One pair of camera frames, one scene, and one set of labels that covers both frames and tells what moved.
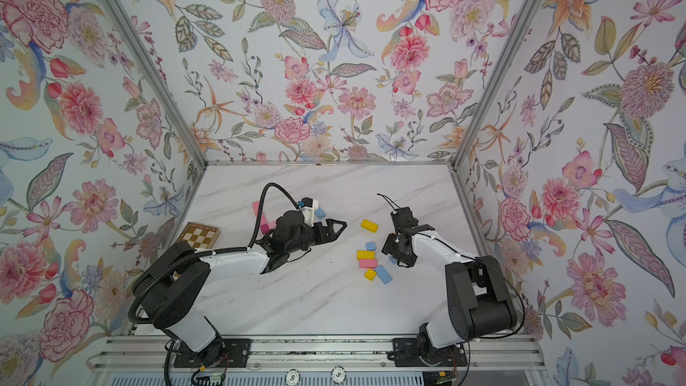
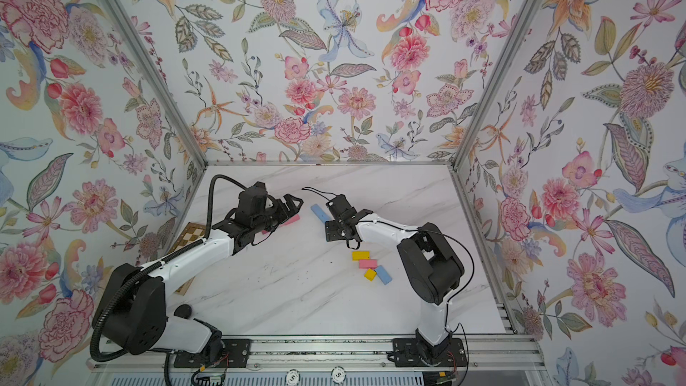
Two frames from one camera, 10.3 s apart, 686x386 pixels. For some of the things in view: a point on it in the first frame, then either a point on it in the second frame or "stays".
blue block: [383, 275] stays
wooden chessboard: [201, 237] stays
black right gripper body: [393, 246] -> [337, 230]
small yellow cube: [370, 274] stays
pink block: [368, 264] stays
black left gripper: [330, 236] -> [285, 214]
